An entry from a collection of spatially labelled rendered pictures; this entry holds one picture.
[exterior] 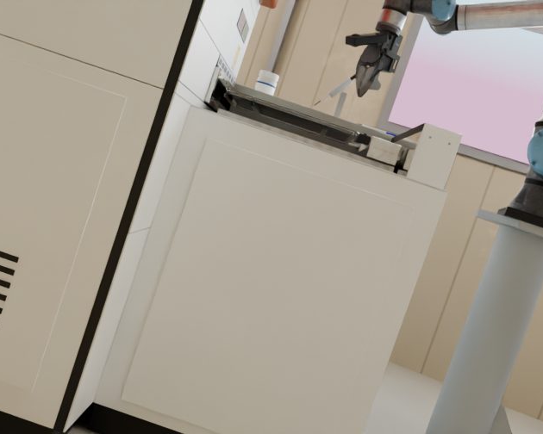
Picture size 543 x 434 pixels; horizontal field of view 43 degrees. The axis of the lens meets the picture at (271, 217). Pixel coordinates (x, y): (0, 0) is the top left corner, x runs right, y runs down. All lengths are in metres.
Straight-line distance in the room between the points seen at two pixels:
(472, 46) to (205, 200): 2.37
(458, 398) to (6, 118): 1.34
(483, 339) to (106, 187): 1.09
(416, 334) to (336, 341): 2.06
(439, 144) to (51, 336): 0.97
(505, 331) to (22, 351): 1.21
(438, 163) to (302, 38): 2.26
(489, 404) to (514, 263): 0.39
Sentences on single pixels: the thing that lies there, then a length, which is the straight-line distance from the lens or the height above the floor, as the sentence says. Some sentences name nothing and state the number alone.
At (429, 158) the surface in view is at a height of 0.88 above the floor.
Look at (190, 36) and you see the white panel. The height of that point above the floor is 0.94.
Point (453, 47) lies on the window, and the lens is 3.72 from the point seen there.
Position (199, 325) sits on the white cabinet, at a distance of 1.63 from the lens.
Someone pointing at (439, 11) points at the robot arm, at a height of 1.30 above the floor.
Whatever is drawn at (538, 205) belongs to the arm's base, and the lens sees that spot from 1.96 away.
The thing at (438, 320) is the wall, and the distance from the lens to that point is 3.65.
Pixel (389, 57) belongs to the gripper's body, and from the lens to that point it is 2.04.
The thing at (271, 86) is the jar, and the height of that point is 1.01.
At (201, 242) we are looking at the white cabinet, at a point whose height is 0.53.
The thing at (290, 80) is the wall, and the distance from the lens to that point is 3.79.
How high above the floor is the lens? 0.73
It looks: 3 degrees down
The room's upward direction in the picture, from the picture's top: 19 degrees clockwise
